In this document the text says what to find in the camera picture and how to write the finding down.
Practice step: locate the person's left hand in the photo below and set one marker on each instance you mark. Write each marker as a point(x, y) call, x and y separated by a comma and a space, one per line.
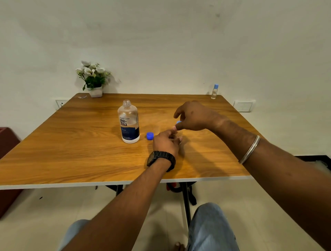
point(165, 143)

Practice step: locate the person's right hand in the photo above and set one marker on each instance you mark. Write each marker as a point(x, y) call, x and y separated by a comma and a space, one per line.
point(199, 116)

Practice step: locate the dark blue bottle cap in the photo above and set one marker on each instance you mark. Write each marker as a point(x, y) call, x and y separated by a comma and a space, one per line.
point(150, 136)

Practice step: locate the clear small bottle red label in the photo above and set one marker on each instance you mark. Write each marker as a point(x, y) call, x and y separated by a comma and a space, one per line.
point(180, 133)

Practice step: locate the clear plain small bottle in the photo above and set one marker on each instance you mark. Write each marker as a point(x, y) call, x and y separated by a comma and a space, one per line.
point(214, 94)

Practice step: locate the clear large bottle blue label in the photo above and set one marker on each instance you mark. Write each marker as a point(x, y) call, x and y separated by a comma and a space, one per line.
point(128, 119)

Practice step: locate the person's left forearm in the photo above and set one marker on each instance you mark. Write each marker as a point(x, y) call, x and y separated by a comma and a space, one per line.
point(124, 212)

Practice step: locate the person's right forearm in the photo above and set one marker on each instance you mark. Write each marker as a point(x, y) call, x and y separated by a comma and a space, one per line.
point(289, 181)

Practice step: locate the person's right leg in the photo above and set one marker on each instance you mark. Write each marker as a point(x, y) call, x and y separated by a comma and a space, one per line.
point(209, 230)

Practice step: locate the person's leg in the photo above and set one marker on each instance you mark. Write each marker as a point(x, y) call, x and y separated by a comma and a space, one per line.
point(73, 232)
point(209, 230)

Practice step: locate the person's right foot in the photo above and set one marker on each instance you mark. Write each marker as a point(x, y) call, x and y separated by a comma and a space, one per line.
point(179, 247)

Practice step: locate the person's left leg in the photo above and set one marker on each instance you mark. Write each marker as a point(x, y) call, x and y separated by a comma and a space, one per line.
point(73, 232)

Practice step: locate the black wristwatch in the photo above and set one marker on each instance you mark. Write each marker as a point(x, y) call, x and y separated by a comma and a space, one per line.
point(161, 156)

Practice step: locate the red plastic clip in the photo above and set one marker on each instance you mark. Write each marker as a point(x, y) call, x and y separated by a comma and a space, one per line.
point(170, 186)

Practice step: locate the silver bangle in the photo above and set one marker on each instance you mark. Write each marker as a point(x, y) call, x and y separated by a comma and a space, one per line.
point(249, 150)

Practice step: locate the white flowers in white pot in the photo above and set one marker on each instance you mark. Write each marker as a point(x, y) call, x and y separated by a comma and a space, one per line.
point(93, 80)

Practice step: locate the white power socket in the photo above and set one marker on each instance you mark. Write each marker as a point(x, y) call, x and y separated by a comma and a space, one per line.
point(61, 104)

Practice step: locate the maroon cabinet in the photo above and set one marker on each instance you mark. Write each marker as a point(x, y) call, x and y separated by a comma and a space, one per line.
point(7, 144)

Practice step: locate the white wall switch plate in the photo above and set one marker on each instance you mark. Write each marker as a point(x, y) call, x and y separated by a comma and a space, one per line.
point(244, 106)

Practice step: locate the black metal table frame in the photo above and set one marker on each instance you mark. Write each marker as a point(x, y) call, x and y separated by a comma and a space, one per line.
point(186, 204)

